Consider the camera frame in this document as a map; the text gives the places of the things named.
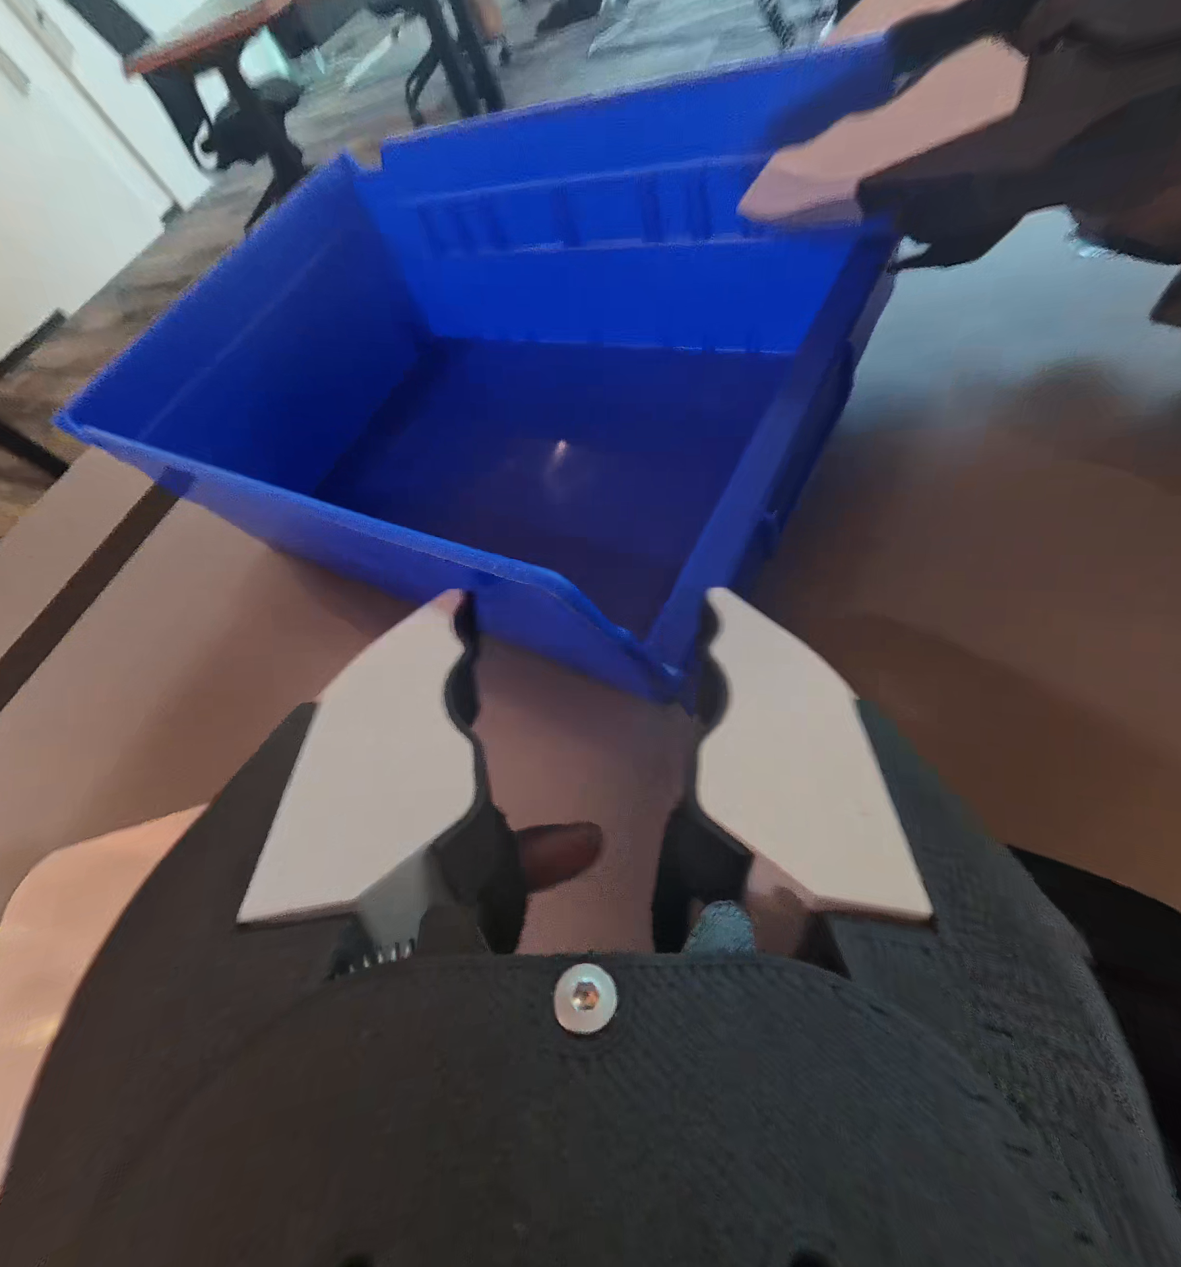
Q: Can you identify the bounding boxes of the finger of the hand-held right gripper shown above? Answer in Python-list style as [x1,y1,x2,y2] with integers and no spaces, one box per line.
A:
[819,0,1039,77]
[738,51,1087,266]

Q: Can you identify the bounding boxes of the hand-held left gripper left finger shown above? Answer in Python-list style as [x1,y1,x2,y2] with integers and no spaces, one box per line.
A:
[235,590,528,954]

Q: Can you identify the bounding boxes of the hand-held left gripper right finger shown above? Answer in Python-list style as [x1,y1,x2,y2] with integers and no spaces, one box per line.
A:
[651,587,939,954]

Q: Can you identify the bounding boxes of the small white whiteboard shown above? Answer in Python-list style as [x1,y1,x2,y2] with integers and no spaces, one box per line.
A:
[0,607,1181,1030]

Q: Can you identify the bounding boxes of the blue plastic bin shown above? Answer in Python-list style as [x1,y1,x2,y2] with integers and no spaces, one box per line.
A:
[54,36,900,706]

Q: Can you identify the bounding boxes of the person's left hand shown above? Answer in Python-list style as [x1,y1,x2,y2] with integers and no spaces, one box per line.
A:
[517,821,604,890]

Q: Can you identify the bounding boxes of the red-brown table with black legs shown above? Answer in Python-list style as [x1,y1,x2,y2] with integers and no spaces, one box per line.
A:
[124,0,509,206]

